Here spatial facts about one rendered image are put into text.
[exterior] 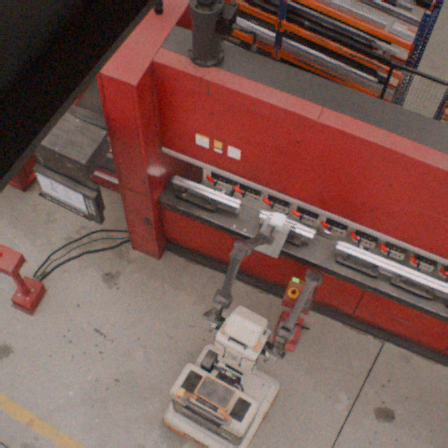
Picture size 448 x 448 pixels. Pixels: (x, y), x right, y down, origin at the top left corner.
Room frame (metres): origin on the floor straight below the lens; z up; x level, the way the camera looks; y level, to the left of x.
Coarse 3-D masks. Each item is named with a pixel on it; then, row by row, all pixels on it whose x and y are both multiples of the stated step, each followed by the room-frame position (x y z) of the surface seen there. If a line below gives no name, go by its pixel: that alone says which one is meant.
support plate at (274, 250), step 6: (264, 222) 2.22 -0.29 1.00; (264, 228) 2.17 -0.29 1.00; (282, 228) 2.18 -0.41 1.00; (288, 228) 2.18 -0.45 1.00; (276, 234) 2.13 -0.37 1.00; (282, 234) 2.13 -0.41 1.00; (276, 240) 2.09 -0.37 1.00; (282, 240) 2.09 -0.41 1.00; (258, 246) 2.04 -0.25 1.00; (264, 246) 2.04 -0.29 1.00; (270, 246) 2.04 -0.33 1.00; (276, 246) 2.04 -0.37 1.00; (264, 252) 1.99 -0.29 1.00; (270, 252) 2.00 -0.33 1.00; (276, 252) 2.00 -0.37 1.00
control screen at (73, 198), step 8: (40, 176) 2.18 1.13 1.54; (40, 184) 2.19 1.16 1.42; (48, 184) 2.16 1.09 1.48; (56, 184) 2.13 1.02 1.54; (48, 192) 2.18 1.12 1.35; (56, 192) 2.15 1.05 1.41; (64, 192) 2.12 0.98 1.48; (72, 192) 2.09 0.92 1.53; (64, 200) 2.13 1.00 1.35; (72, 200) 2.10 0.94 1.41; (80, 200) 2.07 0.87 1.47; (80, 208) 2.08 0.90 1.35
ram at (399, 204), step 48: (192, 96) 2.44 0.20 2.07; (192, 144) 2.44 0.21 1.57; (240, 144) 2.33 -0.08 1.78; (288, 144) 2.23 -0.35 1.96; (336, 144) 2.13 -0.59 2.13; (288, 192) 2.20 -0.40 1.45; (336, 192) 2.10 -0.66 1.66; (384, 192) 2.01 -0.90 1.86; (432, 192) 1.92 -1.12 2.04; (432, 240) 1.87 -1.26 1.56
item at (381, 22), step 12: (324, 0) 3.87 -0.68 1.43; (336, 0) 3.84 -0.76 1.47; (360, 0) 3.90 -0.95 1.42; (372, 0) 3.87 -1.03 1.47; (384, 0) 3.88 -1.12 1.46; (396, 0) 3.88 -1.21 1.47; (408, 0) 3.91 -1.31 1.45; (420, 0) 3.90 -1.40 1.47; (432, 0) 3.89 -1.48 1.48; (348, 12) 3.77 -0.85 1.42; (360, 12) 3.74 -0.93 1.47; (372, 12) 3.74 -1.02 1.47; (384, 12) 3.81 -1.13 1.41; (396, 12) 3.77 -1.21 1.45; (372, 24) 3.68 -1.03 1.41; (384, 24) 3.64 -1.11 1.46
